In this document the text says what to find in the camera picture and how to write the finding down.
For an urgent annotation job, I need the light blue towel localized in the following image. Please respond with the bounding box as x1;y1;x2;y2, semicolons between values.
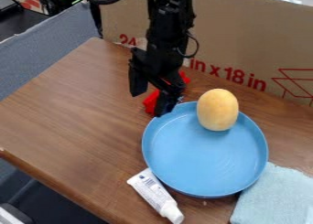
230;163;313;224

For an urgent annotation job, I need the blue round plate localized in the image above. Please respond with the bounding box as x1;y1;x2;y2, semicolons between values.
142;101;269;198

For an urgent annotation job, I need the yellow potato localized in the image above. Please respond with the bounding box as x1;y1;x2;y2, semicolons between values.
197;89;238;131

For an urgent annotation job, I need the cardboard box wall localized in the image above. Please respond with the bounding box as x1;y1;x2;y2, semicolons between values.
101;0;313;107

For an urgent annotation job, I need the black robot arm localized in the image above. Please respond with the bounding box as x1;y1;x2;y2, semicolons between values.
39;0;196;116

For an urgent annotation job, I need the red rectangular block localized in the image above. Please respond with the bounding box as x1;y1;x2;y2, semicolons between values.
143;71;192;115

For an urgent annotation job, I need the grey fabric panel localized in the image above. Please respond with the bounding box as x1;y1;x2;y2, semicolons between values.
0;3;99;101

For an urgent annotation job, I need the white cream tube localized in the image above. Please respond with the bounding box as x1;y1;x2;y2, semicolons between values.
127;168;185;224

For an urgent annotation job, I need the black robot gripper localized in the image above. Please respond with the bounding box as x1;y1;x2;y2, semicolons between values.
129;5;196;117

